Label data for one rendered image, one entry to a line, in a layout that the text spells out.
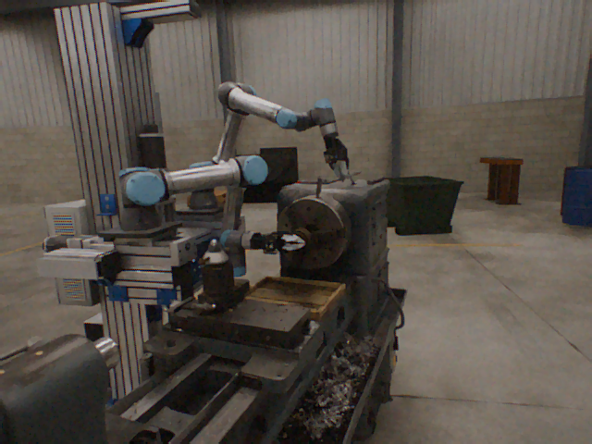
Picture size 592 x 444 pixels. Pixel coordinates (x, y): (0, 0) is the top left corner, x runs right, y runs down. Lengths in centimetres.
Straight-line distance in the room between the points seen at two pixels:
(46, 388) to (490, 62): 1223
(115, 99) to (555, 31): 1212
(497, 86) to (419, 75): 205
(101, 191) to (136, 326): 64
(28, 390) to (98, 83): 140
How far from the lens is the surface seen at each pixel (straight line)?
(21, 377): 72
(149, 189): 145
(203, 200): 200
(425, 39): 1226
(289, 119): 165
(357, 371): 162
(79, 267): 165
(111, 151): 188
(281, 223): 171
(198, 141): 1260
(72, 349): 76
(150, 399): 109
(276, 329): 108
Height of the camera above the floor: 144
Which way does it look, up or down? 11 degrees down
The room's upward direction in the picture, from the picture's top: 2 degrees counter-clockwise
